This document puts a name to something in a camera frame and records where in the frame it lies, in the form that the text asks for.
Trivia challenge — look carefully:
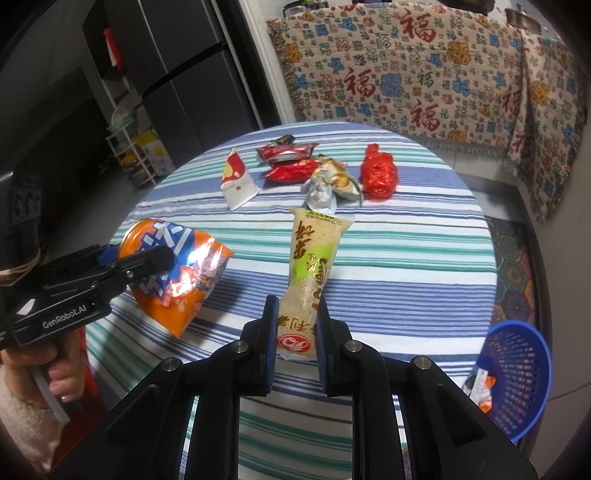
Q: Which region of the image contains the dark shelving cabinet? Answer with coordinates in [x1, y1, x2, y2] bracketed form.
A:
[83, 0, 132, 81]

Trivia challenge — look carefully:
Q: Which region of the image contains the white storage rack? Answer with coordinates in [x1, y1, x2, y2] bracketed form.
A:
[106, 104, 153, 185]

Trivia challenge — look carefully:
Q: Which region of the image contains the silver wrapper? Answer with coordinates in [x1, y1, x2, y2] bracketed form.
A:
[302, 154, 363, 209]

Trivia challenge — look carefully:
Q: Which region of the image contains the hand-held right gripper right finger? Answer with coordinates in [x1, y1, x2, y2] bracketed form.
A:
[316, 298, 541, 480]

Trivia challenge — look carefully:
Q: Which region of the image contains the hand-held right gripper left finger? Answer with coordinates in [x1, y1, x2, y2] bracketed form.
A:
[48, 295, 280, 480]

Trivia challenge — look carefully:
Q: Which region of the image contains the red plastic bag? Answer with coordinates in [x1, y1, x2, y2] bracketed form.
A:
[359, 143, 399, 197]

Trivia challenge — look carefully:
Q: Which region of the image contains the steel pot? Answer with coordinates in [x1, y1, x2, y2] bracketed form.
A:
[503, 4, 550, 35]

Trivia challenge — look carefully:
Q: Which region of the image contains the white red snack packet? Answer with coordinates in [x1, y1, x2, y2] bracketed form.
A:
[277, 207, 354, 363]

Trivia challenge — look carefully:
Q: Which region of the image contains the yellow white cardboard box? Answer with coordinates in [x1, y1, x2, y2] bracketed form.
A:
[134, 130, 175, 176]

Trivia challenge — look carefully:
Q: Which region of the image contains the blue plastic basket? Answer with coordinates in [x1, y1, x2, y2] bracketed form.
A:
[462, 320, 552, 441]

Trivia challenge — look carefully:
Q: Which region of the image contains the red foil wrapper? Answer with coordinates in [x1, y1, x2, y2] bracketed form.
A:
[263, 159, 320, 184]
[255, 134, 319, 164]

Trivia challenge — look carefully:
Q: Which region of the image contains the orange snack bag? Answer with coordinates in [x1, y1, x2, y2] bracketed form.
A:
[117, 219, 234, 337]

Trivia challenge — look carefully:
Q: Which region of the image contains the person's left hand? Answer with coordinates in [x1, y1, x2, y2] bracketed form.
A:
[0, 330, 88, 407]

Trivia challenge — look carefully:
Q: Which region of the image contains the striped tablecloth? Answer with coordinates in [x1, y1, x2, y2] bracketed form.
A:
[85, 121, 500, 480]

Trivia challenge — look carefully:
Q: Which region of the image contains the wide printed cloth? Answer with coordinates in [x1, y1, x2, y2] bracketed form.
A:
[267, 0, 532, 153]

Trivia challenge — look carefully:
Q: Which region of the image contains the red paper card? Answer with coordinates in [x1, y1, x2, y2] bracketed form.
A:
[102, 28, 125, 71]

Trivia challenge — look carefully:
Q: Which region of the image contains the white red triangular packet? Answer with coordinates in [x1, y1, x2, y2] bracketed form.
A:
[219, 148, 259, 212]

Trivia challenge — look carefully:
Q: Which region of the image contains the person's left forearm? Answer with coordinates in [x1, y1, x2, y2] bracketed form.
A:
[0, 383, 65, 480]

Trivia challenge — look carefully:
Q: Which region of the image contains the orange white wrapper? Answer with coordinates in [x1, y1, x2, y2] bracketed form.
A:
[464, 367, 497, 411]

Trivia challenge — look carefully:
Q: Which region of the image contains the narrow printed cloth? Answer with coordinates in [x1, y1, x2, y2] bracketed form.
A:
[503, 28, 585, 224]

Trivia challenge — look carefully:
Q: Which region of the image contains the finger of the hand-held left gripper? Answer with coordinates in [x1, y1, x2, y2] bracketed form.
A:
[44, 244, 123, 278]
[95, 244, 176, 296]

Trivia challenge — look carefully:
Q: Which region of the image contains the dark grey refrigerator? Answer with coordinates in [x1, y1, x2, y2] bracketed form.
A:
[104, 0, 264, 160]

